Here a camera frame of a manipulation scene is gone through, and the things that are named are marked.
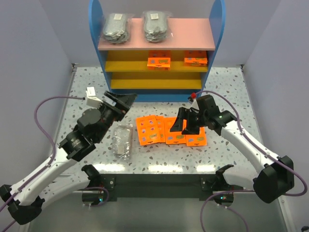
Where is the silver scrubber pack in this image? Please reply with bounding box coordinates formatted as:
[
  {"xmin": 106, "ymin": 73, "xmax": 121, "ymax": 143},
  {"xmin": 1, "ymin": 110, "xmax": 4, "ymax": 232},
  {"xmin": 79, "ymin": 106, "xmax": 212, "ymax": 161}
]
[
  {"xmin": 112, "ymin": 124, "xmax": 133, "ymax": 160},
  {"xmin": 101, "ymin": 13, "xmax": 134, "ymax": 44},
  {"xmin": 142, "ymin": 11, "xmax": 173, "ymax": 43}
]

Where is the orange sponge pack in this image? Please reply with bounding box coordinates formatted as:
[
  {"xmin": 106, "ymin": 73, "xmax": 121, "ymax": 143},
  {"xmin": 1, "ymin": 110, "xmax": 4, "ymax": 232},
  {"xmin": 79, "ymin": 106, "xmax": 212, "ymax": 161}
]
[
  {"xmin": 147, "ymin": 50, "xmax": 171, "ymax": 71},
  {"xmin": 184, "ymin": 50, "xmax": 208, "ymax": 67},
  {"xmin": 136, "ymin": 115, "xmax": 160, "ymax": 146},
  {"xmin": 164, "ymin": 117, "xmax": 186, "ymax": 145},
  {"xmin": 184, "ymin": 127, "xmax": 207, "ymax": 146}
]

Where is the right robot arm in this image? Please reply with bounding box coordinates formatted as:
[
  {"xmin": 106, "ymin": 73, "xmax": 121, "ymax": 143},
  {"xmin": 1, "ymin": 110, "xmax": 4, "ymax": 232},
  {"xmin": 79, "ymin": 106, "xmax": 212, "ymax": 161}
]
[{"xmin": 170, "ymin": 95, "xmax": 295, "ymax": 203}]

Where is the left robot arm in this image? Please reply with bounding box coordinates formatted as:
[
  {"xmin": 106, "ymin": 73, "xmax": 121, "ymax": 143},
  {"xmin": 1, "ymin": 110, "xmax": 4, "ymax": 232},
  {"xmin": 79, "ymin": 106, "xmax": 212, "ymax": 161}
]
[{"xmin": 0, "ymin": 90, "xmax": 137, "ymax": 225}]

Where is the blue shelf unit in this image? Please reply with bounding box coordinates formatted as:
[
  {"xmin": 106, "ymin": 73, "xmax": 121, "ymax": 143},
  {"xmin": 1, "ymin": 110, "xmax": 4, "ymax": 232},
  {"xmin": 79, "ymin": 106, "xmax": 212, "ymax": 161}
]
[{"xmin": 88, "ymin": 0, "xmax": 226, "ymax": 102}]

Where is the orange sponge pack on shelf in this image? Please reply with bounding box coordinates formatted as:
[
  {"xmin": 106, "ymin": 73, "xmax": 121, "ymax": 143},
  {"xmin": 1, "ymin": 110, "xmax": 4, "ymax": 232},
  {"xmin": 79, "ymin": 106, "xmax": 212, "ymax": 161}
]
[{"xmin": 184, "ymin": 50, "xmax": 208, "ymax": 67}]

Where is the orange sponge pack hidden middle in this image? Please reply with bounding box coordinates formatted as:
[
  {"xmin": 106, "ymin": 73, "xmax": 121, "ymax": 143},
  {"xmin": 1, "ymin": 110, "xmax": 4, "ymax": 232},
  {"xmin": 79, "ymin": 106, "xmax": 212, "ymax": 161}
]
[{"xmin": 155, "ymin": 116, "xmax": 166, "ymax": 143}]

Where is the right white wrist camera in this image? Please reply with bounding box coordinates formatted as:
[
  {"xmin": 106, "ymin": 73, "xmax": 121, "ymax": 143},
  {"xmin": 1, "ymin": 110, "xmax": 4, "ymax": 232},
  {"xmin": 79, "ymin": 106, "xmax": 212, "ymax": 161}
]
[{"xmin": 188, "ymin": 97, "xmax": 199, "ymax": 110}]

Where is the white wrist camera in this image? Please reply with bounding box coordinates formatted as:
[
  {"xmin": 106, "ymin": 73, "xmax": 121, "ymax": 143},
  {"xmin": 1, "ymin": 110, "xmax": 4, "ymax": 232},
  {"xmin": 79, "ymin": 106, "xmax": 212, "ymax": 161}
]
[
  {"xmin": 85, "ymin": 87, "xmax": 103, "ymax": 109},
  {"xmin": 188, "ymin": 97, "xmax": 199, "ymax": 110}
]

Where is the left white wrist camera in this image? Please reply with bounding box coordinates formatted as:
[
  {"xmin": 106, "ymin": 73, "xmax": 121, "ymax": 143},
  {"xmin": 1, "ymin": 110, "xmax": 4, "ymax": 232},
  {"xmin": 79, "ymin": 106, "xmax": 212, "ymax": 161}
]
[{"xmin": 85, "ymin": 87, "xmax": 103, "ymax": 109}]

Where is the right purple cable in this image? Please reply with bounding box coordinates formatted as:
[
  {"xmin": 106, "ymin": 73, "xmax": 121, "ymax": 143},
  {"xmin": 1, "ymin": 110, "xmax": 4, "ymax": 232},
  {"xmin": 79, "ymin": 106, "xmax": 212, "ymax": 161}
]
[{"xmin": 188, "ymin": 90, "xmax": 309, "ymax": 232}]

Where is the purple cable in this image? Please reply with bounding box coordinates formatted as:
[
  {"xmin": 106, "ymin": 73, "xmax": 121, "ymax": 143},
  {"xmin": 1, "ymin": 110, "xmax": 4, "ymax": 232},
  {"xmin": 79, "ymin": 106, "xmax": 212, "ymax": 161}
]
[
  {"xmin": 188, "ymin": 90, "xmax": 309, "ymax": 232},
  {"xmin": 0, "ymin": 96, "xmax": 87, "ymax": 232}
]

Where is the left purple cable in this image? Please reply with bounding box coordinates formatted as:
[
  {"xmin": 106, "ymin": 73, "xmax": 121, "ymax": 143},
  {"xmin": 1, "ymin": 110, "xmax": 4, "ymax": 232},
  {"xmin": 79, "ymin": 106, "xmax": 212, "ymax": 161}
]
[{"xmin": 0, "ymin": 96, "xmax": 87, "ymax": 232}]

